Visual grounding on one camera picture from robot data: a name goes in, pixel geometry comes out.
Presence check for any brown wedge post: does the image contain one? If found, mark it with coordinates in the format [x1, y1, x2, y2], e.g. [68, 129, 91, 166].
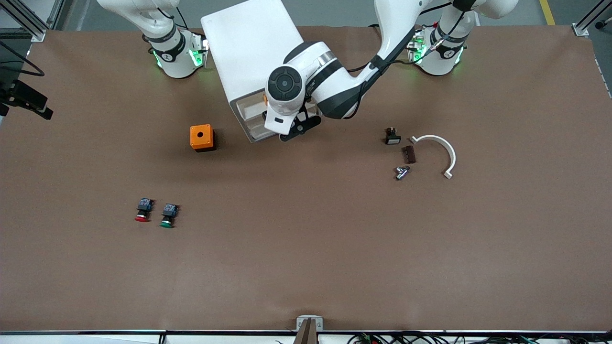
[293, 319, 319, 344]

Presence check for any white curved bracket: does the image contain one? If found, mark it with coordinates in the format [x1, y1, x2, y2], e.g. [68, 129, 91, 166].
[410, 135, 457, 180]

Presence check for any aluminium frame profile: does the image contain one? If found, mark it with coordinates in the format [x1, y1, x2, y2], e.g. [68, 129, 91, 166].
[0, 0, 65, 43]
[573, 0, 612, 36]

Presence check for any green push button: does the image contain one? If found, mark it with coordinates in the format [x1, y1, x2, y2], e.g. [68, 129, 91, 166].
[160, 204, 180, 229]

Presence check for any grey table clamp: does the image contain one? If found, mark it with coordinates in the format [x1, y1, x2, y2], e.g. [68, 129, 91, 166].
[296, 315, 324, 331]

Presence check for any orange box with hole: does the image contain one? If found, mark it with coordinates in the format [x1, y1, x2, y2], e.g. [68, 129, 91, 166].
[190, 124, 216, 152]

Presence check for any red push button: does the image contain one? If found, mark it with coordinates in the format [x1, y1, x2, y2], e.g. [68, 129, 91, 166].
[134, 198, 154, 223]

